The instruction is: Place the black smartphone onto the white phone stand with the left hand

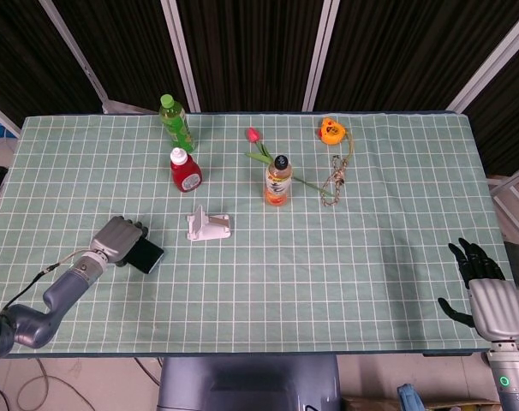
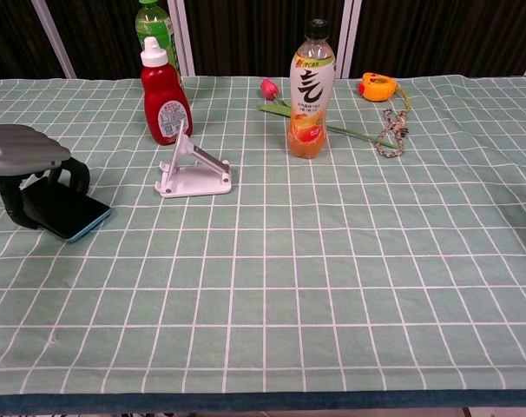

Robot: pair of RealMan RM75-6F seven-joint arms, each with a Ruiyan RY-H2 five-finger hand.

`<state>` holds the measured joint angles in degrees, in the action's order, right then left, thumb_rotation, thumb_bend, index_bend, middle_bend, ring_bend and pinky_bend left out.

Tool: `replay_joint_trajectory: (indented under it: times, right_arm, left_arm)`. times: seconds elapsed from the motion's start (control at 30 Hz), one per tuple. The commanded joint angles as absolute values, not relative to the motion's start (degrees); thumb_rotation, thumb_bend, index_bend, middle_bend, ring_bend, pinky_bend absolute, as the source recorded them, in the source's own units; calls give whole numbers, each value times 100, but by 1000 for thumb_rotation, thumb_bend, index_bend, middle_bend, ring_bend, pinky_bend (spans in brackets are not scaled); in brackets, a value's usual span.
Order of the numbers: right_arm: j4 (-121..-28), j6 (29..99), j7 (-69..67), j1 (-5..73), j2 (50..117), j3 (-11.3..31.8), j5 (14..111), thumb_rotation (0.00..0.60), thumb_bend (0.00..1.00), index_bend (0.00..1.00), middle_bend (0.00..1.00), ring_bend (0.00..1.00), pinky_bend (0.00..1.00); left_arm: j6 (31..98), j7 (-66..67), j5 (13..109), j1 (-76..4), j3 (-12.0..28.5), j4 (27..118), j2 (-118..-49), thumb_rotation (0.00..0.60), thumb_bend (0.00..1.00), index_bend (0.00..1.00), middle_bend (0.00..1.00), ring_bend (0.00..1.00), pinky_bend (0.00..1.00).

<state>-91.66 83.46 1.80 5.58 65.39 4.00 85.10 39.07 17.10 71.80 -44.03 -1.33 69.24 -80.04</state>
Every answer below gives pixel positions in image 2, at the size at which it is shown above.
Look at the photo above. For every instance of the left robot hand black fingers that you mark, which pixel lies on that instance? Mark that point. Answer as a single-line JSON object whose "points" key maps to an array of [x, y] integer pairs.
{"points": [[24, 147]]}

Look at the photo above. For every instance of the black smartphone blue edge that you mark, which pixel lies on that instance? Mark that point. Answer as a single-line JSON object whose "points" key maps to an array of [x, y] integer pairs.
{"points": [[67, 213]]}

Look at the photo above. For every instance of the white folding phone stand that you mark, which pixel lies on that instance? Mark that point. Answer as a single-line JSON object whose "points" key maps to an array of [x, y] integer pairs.
{"points": [[202, 182]]}

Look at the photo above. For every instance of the red ketchup squeeze bottle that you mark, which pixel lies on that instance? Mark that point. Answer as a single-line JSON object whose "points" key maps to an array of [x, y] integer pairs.
{"points": [[161, 95]]}

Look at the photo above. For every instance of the green tea bottle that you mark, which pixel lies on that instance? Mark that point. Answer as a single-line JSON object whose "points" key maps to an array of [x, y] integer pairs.
{"points": [[154, 26]]}

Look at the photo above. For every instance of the black pleated curtain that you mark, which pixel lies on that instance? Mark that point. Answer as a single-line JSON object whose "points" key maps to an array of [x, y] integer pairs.
{"points": [[245, 35]]}

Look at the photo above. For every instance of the pink artificial tulip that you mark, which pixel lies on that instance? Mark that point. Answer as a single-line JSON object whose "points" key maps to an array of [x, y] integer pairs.
{"points": [[269, 88]]}

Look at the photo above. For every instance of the orange drink bottle black cap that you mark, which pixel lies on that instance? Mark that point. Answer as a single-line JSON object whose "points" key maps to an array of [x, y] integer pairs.
{"points": [[311, 87]]}

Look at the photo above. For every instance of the green checkered tablecloth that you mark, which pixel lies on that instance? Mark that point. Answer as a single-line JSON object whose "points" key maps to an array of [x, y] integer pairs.
{"points": [[310, 282]]}

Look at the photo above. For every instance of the orange yellow tape measure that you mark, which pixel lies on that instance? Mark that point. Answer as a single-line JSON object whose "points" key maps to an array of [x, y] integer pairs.
{"points": [[376, 88]]}

